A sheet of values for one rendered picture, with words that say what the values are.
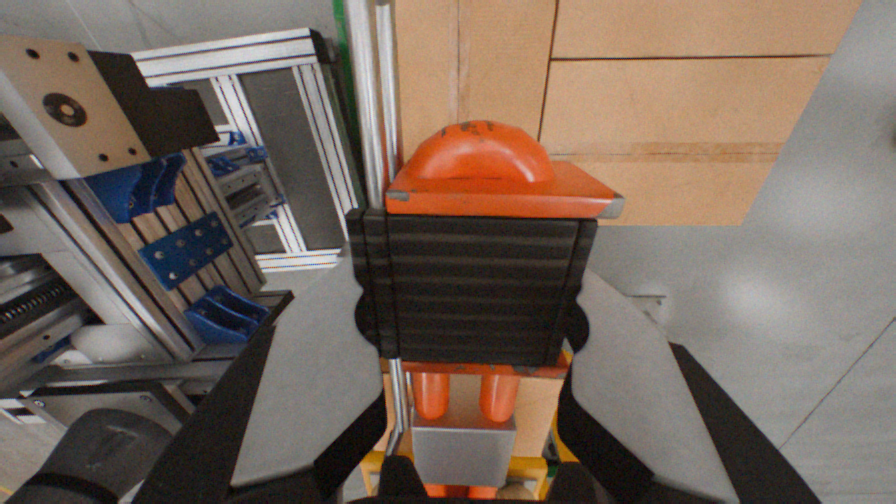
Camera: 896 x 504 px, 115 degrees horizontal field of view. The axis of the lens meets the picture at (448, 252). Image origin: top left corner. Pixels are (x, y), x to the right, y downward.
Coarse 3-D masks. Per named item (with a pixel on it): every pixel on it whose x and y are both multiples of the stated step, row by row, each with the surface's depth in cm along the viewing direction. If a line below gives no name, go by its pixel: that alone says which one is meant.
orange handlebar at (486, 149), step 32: (448, 128) 10; (480, 128) 10; (512, 128) 10; (416, 160) 10; (448, 160) 10; (480, 160) 10; (512, 160) 10; (544, 160) 10; (416, 384) 16; (448, 384) 17; (512, 384) 15
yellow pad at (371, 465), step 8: (368, 456) 45; (376, 456) 45; (408, 456) 45; (360, 464) 44; (368, 464) 44; (376, 464) 44; (368, 472) 45; (376, 472) 45; (368, 480) 47; (376, 480) 46; (368, 488) 48
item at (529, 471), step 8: (512, 456) 45; (520, 456) 45; (512, 464) 44; (520, 464) 44; (528, 464) 44; (536, 464) 44; (544, 464) 44; (512, 472) 44; (520, 472) 44; (528, 472) 44; (536, 472) 44; (544, 472) 44; (512, 480) 44; (520, 480) 44; (528, 480) 44; (536, 480) 44; (528, 488) 45; (536, 488) 46; (536, 496) 48
